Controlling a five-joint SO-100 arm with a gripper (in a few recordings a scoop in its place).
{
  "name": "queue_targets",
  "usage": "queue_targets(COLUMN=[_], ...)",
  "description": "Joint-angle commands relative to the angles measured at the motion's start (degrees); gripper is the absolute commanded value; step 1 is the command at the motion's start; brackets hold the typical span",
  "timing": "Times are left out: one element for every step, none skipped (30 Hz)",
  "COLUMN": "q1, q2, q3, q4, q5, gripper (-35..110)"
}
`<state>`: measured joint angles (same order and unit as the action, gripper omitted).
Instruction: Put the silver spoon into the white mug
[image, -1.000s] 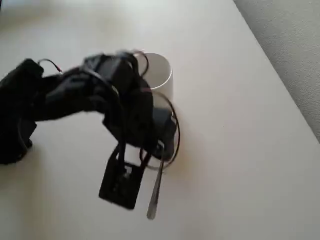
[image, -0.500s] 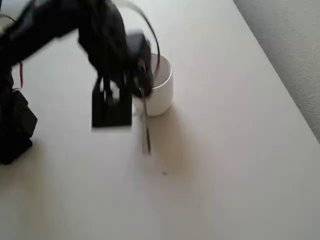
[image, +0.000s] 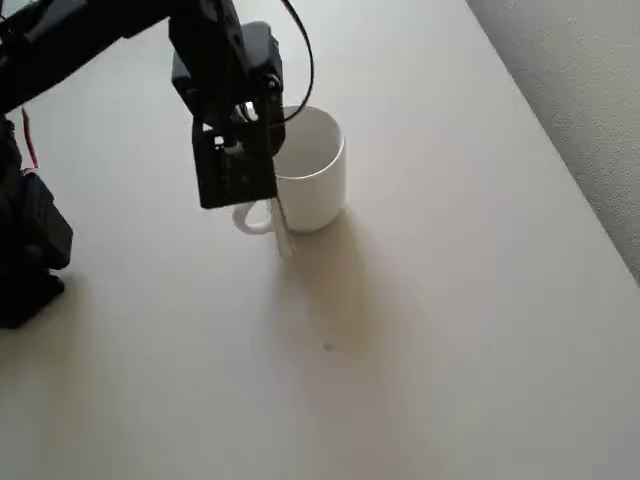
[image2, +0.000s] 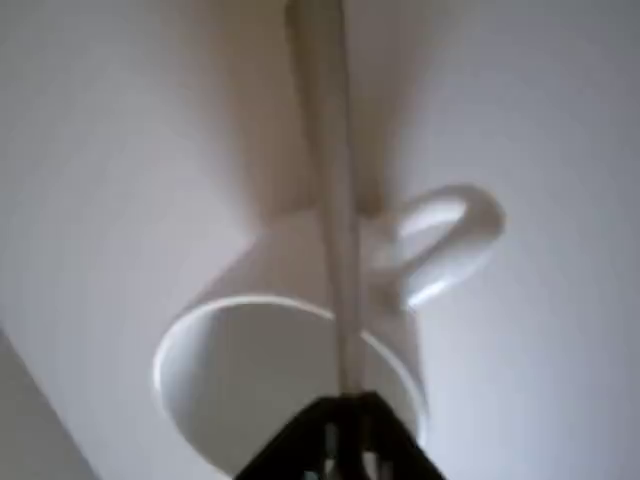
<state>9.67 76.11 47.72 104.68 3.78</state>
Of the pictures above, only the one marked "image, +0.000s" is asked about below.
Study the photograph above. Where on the silver metal spoon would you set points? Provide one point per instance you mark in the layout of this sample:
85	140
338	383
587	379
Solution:
286	240

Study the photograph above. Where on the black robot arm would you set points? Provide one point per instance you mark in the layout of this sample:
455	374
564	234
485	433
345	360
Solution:
30	225

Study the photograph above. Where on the white ceramic mug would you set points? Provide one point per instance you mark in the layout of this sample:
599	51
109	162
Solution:
310	200

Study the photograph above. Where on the black camera mount box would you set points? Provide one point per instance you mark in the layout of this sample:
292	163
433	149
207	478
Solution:
230	170

